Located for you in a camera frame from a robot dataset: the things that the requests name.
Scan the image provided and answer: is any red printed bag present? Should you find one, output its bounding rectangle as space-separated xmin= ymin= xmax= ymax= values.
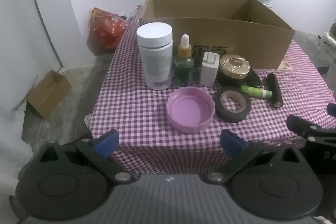
xmin=88 ymin=7 xmax=129 ymax=55

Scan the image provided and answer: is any large cardboard box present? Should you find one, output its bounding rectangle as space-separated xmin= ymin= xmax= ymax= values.
xmin=139 ymin=0 xmax=296 ymax=72

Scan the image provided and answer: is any white plastic bottle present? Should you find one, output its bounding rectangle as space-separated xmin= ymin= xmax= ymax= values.
xmin=136 ymin=22 xmax=174 ymax=90

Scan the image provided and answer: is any white spotted object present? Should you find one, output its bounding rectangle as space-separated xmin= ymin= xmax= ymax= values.
xmin=317 ymin=32 xmax=336 ymax=47

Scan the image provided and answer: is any green tube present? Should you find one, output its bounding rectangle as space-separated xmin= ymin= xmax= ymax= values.
xmin=241 ymin=85 xmax=273 ymax=99

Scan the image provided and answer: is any dark glossy object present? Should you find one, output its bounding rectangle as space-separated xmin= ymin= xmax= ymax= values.
xmin=247 ymin=69 xmax=264 ymax=89

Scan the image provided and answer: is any white charger plug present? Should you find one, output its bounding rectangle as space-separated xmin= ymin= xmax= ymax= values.
xmin=201 ymin=51 xmax=219 ymax=87

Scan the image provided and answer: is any black tape roll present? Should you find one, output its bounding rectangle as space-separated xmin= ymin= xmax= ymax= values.
xmin=213 ymin=86 xmax=252 ymax=123

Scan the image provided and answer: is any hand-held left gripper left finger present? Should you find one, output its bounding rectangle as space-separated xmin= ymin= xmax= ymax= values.
xmin=34 ymin=130 xmax=137 ymax=185

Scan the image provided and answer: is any purple checkered tablecloth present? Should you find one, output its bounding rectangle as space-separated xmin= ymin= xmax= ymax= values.
xmin=89 ymin=6 xmax=336 ymax=177

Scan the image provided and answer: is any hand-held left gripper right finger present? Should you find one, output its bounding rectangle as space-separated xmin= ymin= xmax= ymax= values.
xmin=199 ymin=130 xmax=305 ymax=185

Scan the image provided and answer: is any black cylinder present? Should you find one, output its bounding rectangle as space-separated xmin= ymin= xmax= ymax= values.
xmin=266 ymin=73 xmax=283 ymax=109

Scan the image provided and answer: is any dark jar with gold lid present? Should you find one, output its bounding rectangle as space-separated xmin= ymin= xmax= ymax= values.
xmin=217 ymin=54 xmax=251 ymax=86

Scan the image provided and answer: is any pink plastic lid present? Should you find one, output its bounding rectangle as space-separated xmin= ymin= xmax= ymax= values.
xmin=166 ymin=87 xmax=216 ymax=134

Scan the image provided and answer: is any green dropper bottle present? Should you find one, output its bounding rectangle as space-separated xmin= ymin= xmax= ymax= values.
xmin=173 ymin=34 xmax=195 ymax=88

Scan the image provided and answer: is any small cardboard box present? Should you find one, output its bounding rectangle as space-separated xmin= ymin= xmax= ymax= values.
xmin=26 ymin=70 xmax=72 ymax=119

